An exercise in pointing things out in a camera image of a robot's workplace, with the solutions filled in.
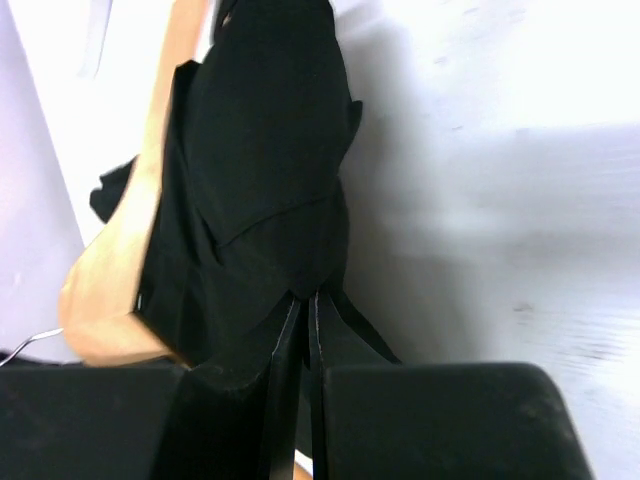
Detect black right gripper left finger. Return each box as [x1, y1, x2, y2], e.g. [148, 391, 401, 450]
[1, 297, 301, 479]

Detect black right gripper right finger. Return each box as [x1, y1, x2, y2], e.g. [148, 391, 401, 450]
[308, 292, 592, 479]

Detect black trousers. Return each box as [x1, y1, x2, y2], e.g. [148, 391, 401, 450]
[89, 1, 395, 366]

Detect wooden clothes hanger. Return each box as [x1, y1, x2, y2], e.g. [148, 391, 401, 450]
[56, 0, 226, 369]

